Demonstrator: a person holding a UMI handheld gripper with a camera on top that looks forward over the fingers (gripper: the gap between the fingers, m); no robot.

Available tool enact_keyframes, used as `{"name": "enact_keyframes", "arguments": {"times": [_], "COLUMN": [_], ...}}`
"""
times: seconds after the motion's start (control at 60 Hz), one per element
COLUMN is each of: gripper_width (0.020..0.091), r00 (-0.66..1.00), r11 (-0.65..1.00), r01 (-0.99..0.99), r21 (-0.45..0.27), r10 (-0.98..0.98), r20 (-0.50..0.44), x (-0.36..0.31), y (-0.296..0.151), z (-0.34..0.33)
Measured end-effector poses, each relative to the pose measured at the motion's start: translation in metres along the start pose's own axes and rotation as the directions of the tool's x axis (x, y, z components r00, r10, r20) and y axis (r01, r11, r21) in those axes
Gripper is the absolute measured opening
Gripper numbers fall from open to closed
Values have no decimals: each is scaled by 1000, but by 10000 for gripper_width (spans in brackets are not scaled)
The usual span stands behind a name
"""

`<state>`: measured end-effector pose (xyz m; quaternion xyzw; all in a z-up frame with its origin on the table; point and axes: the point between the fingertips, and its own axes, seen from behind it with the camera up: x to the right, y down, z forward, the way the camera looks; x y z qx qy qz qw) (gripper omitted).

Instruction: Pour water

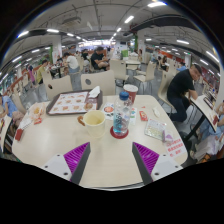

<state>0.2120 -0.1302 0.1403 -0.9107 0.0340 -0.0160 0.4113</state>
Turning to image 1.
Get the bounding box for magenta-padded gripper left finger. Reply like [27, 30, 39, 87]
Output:
[42, 142, 92, 186]

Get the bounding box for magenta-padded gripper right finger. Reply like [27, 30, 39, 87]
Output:
[131, 142, 184, 186]

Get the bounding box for clear blue-capped water bottle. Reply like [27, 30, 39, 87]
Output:
[112, 90, 134, 137]

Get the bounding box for clear wrapped packet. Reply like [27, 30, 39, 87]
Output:
[144, 118, 167, 142]

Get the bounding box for white sticker with red print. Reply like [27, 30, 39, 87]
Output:
[163, 137, 188, 158]

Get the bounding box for flat round red coaster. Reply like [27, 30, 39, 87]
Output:
[109, 124, 130, 140]

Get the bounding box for brown food tray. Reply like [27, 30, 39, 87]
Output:
[45, 89, 104, 116]

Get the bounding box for colourful printed leaflet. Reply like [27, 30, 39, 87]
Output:
[101, 102, 138, 126]

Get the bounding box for clear food wrapper bag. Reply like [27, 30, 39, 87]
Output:
[28, 101, 47, 121]

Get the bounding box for small red case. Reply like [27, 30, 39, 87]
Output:
[14, 128, 24, 142]

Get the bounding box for white paper napkin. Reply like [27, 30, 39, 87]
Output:
[88, 85, 102, 99]

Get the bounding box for red paper cup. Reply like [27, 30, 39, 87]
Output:
[123, 83, 139, 104]

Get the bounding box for person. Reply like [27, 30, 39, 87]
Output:
[194, 101, 224, 161]
[0, 94, 19, 118]
[166, 64, 203, 123]
[63, 52, 80, 75]
[90, 46, 110, 72]
[35, 59, 50, 84]
[28, 64, 36, 86]

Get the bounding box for beige chair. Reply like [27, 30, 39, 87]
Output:
[80, 69, 117, 97]
[158, 71, 176, 108]
[109, 58, 129, 81]
[43, 74, 74, 101]
[134, 61, 157, 84]

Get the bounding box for dark-edged beige table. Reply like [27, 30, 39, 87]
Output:
[0, 114, 14, 148]
[189, 94, 218, 134]

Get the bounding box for ceiling air conditioner unit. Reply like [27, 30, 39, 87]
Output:
[61, 16, 82, 28]

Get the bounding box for ceiling lights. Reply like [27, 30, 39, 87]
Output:
[1, 1, 221, 81]

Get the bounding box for cream mug with brown handle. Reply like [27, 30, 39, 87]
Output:
[77, 109, 107, 138]

